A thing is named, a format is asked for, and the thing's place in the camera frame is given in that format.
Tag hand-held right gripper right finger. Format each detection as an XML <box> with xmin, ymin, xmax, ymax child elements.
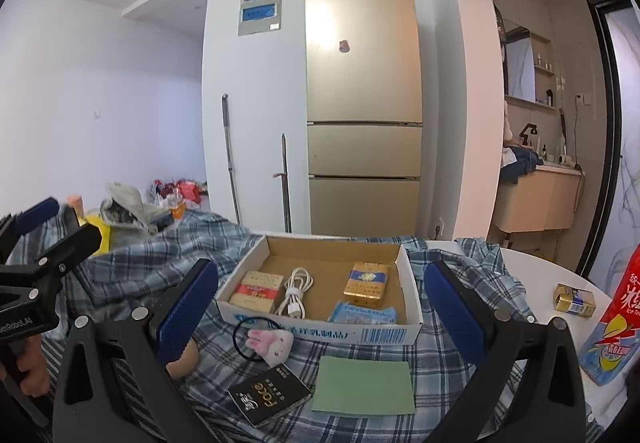
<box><xmin>424</xmin><ymin>260</ymin><xmax>587</xmax><ymax>443</ymax></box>

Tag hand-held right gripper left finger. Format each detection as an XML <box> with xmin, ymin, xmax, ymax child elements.
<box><xmin>52</xmin><ymin>258</ymin><xmax>220</xmax><ymax>443</ymax></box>

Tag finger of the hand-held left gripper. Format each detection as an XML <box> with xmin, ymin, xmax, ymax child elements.
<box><xmin>29</xmin><ymin>222</ymin><xmax>104</xmax><ymax>295</ymax></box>
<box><xmin>0</xmin><ymin>196</ymin><xmax>61</xmax><ymax>264</ymax></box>

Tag beige round vented case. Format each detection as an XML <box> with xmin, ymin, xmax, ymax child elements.
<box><xmin>166</xmin><ymin>338</ymin><xmax>199</xmax><ymax>380</ymax></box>

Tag red and gold cigarette pack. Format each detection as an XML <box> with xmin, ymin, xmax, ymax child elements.
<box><xmin>230</xmin><ymin>270</ymin><xmax>284</xmax><ymax>315</ymax></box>

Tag bunny hair tie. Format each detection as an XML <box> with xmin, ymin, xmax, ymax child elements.
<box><xmin>232</xmin><ymin>317</ymin><xmax>295</xmax><ymax>366</ymax></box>

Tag blue tissue pack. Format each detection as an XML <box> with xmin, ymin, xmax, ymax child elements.
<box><xmin>327</xmin><ymin>300</ymin><xmax>398</xmax><ymax>325</ymax></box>

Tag blue and gold cigarette pack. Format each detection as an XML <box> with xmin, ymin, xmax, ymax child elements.
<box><xmin>343</xmin><ymin>262</ymin><xmax>390</xmax><ymax>309</ymax></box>

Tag white usb cable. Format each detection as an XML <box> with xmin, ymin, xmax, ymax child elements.
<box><xmin>274</xmin><ymin>267</ymin><xmax>315</xmax><ymax>319</ymax></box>

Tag black booklet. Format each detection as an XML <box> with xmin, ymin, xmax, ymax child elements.
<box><xmin>227</xmin><ymin>363</ymin><xmax>312</xmax><ymax>426</ymax></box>

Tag green card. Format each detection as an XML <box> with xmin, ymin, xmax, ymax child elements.
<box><xmin>311</xmin><ymin>355</ymin><xmax>417</xmax><ymax>414</ymax></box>

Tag shallow cardboard box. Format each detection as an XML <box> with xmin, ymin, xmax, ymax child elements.
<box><xmin>216</xmin><ymin>234</ymin><xmax>423</xmax><ymax>344</ymax></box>

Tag person's left hand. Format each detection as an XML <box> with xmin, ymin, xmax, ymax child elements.
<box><xmin>0</xmin><ymin>339</ymin><xmax>52</xmax><ymax>397</ymax></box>

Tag yellow packet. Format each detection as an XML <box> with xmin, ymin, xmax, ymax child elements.
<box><xmin>85</xmin><ymin>216</ymin><xmax>112</xmax><ymax>256</ymax></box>

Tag blue plaid shirt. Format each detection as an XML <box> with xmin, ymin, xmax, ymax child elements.
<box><xmin>10</xmin><ymin>208</ymin><xmax>551</xmax><ymax>443</ymax></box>

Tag crumpled grey plastic bag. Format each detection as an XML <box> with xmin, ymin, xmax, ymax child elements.
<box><xmin>100</xmin><ymin>182</ymin><xmax>176</xmax><ymax>236</ymax></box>

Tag open gold cigarette pack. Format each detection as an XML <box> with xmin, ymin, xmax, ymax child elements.
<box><xmin>552</xmin><ymin>284</ymin><xmax>597</xmax><ymax>318</ymax></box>

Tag pile of red bags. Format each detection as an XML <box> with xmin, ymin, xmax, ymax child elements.
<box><xmin>149</xmin><ymin>179</ymin><xmax>207</xmax><ymax>211</ymax></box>

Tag wooden vanity cabinet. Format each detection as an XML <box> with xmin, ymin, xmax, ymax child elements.
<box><xmin>492</xmin><ymin>163</ymin><xmax>586</xmax><ymax>234</ymax></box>

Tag red iced tea bottle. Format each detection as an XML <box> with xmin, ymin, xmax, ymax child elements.
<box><xmin>580</xmin><ymin>243</ymin><xmax>640</xmax><ymax>386</ymax></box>

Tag pink broom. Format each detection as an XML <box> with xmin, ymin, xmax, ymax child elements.
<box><xmin>274</xmin><ymin>133</ymin><xmax>293</xmax><ymax>234</ymax></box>

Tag blue clothes heap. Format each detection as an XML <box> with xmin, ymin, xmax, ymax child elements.
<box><xmin>500</xmin><ymin>146</ymin><xmax>545</xmax><ymax>185</ymax></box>

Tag gold refrigerator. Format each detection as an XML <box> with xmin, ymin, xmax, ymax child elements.
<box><xmin>304</xmin><ymin>0</ymin><xmax>423</xmax><ymax>238</ymax></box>

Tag bathroom mirror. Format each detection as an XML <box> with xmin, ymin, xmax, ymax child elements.
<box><xmin>502</xmin><ymin>30</ymin><xmax>536</xmax><ymax>101</ymax></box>

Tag metal mop handle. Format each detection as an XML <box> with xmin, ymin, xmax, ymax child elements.
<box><xmin>221</xmin><ymin>93</ymin><xmax>243</xmax><ymax>225</ymax></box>

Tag black door frame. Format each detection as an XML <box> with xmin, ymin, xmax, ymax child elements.
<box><xmin>585</xmin><ymin>0</ymin><xmax>632</xmax><ymax>274</ymax></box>

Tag wall socket with cable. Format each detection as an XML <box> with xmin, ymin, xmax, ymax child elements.
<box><xmin>573</xmin><ymin>93</ymin><xmax>591</xmax><ymax>169</ymax></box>

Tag wall shelf with bottles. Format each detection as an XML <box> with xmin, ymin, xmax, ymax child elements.
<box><xmin>532</xmin><ymin>33</ymin><xmax>557</xmax><ymax>109</ymax></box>

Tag grey wall electrical panel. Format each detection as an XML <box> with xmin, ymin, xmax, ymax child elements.
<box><xmin>236</xmin><ymin>0</ymin><xmax>284</xmax><ymax>36</ymax></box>

